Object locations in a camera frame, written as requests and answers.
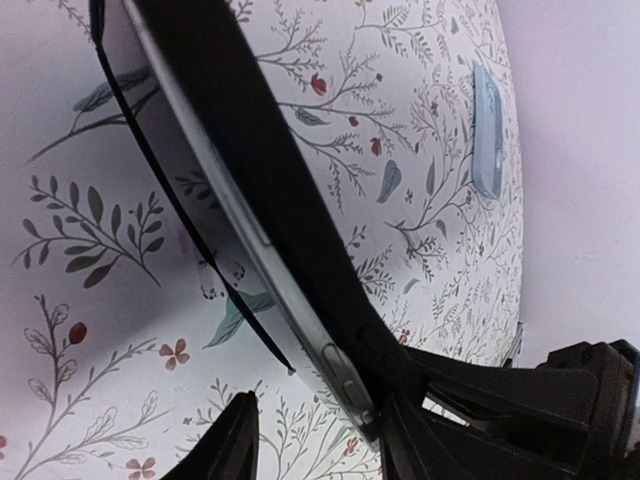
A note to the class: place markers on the floral patterned table mat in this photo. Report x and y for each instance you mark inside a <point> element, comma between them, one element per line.
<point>201,199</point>

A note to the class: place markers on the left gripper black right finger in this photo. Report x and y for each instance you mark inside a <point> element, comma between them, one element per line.
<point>571,417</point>

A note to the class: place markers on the light blue cased phone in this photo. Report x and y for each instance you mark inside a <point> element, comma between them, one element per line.
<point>488,141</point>

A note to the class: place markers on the bare silver white phone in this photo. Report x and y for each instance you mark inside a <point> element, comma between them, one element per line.
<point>296,329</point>

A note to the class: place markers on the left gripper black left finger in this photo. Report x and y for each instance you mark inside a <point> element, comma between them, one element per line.
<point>229,449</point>

